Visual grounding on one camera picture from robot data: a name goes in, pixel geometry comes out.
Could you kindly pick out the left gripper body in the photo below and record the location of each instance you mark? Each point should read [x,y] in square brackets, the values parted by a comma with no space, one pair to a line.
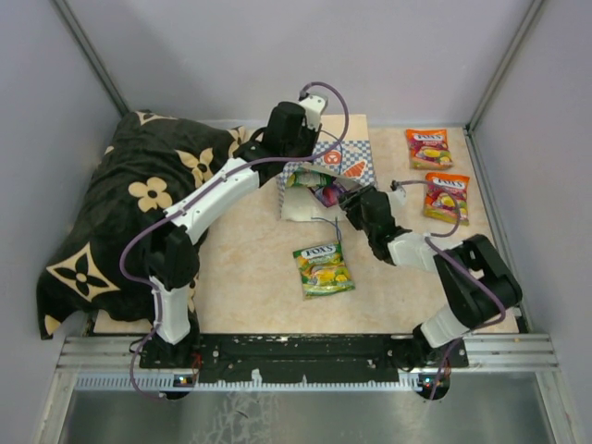
[305,145]

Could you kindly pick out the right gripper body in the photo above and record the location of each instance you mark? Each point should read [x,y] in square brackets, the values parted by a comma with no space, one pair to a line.
[354,214]

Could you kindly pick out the purple candy bag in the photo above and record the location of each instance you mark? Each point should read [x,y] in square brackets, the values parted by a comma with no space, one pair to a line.
[329,195]

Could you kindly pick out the checkered paper bag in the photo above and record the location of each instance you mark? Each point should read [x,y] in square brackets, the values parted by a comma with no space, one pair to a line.
[349,163]

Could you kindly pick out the orange candy bag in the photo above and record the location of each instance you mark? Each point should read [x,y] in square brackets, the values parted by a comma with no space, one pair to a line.
[428,149]
[446,197]

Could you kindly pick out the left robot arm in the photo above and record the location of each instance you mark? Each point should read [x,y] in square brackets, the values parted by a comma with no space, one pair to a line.
[170,255]

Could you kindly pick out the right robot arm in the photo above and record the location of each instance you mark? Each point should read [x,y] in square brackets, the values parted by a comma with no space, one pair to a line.
[479,287]

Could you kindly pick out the green candy bag in paper bag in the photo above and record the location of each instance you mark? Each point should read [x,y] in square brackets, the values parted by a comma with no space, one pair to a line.
[308,179]

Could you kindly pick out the green candy bag on table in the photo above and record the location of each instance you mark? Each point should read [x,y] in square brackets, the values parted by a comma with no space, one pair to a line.
[323,270]

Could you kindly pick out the black floral pillow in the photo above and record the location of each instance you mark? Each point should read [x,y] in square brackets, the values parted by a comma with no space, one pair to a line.
[151,163]

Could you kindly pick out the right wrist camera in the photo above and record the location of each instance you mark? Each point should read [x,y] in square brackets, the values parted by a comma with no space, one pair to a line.
[397,196]

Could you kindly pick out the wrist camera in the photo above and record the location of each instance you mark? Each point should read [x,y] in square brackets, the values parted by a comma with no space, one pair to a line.
[314,106]
[397,196]

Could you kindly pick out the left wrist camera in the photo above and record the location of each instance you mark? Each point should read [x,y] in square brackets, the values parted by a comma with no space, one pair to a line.
[314,106]

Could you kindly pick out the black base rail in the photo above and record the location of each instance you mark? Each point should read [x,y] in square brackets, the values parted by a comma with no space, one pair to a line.
[278,359]

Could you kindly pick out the aluminium frame rail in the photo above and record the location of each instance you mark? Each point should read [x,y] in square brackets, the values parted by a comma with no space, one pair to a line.
[106,362]

